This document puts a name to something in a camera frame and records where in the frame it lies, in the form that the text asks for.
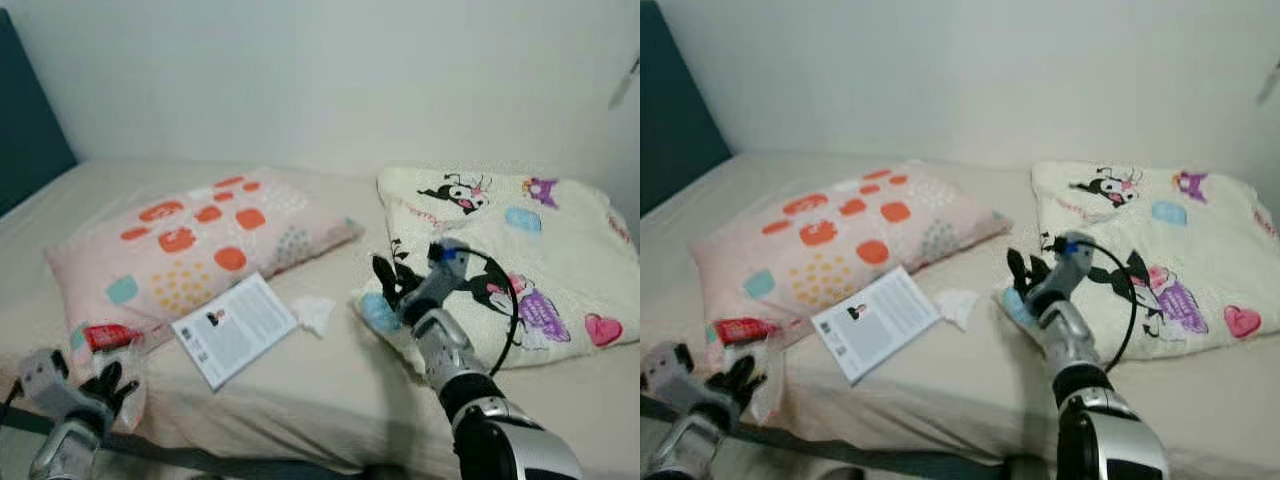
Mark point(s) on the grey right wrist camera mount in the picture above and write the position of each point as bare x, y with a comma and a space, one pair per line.
445, 275
1068, 265

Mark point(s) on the beige sheeted mattress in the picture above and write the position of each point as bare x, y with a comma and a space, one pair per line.
320, 400
950, 400

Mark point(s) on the white tissue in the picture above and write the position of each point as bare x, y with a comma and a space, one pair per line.
957, 305
315, 315

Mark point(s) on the cream cartoon print blanket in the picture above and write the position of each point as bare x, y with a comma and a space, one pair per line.
1190, 240
560, 250

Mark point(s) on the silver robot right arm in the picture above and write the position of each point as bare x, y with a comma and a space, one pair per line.
1095, 400
480, 400

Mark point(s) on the blue upholstered headboard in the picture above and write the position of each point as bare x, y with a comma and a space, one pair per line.
680, 110
30, 120

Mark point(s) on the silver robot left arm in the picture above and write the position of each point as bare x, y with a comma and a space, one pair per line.
690, 450
65, 450

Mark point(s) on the red and white packet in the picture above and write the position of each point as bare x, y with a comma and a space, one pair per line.
745, 329
110, 336

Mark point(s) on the pink pillow with orange spots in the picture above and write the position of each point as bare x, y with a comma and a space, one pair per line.
200, 240
840, 235

